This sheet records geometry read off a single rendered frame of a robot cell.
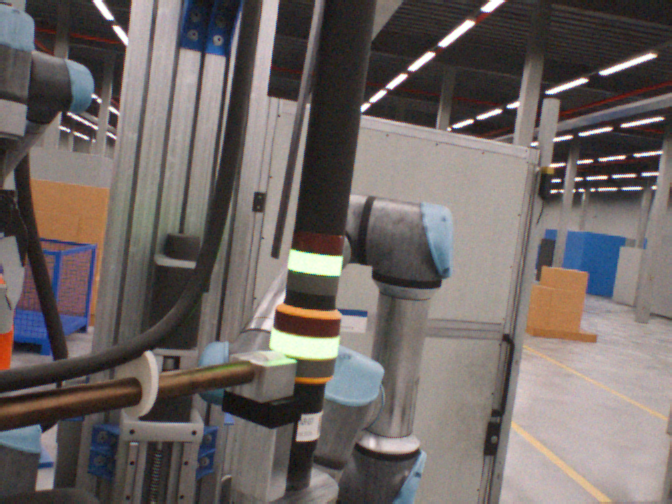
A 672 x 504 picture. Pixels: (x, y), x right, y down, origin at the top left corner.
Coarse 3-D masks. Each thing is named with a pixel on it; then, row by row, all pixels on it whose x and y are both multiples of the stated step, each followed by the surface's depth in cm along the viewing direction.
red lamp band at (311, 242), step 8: (296, 232) 43; (304, 232) 42; (296, 240) 43; (304, 240) 42; (312, 240) 42; (320, 240) 42; (328, 240) 42; (336, 240) 43; (344, 240) 44; (296, 248) 43; (304, 248) 42; (312, 248) 42; (320, 248) 42; (328, 248) 42; (336, 248) 43
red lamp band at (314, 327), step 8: (280, 312) 43; (280, 320) 43; (288, 320) 42; (296, 320) 42; (304, 320) 42; (312, 320) 42; (320, 320) 42; (328, 320) 42; (336, 320) 43; (280, 328) 43; (288, 328) 42; (296, 328) 42; (304, 328) 42; (312, 328) 42; (320, 328) 42; (328, 328) 42; (336, 328) 43; (312, 336) 42; (320, 336) 42; (328, 336) 43
